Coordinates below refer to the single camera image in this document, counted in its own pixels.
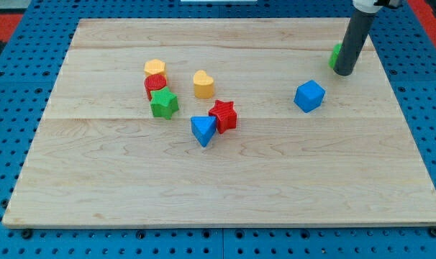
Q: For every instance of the blue cube block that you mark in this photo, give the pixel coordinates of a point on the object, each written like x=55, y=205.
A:
x=309, y=96

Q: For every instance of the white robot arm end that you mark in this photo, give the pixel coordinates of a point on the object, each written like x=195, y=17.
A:
x=373, y=6

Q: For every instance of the blue triangle block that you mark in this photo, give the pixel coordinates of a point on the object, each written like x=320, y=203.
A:
x=203, y=128

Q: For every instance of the red star block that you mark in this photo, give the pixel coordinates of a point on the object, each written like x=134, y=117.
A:
x=225, y=114

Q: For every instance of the yellow heart block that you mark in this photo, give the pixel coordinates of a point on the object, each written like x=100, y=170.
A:
x=203, y=85

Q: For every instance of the green star block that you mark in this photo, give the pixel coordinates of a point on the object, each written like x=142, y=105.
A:
x=164, y=103

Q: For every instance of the wooden board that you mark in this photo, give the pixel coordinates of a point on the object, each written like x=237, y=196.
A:
x=101, y=160

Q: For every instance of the red cylinder block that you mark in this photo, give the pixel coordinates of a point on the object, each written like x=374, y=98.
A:
x=154, y=83

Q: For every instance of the yellow hexagon block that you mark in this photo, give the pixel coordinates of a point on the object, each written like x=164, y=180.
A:
x=155, y=67

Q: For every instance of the green block behind pusher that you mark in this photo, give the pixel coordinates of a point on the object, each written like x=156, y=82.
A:
x=334, y=55

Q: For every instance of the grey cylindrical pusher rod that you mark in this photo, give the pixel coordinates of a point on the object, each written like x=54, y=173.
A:
x=353, y=42

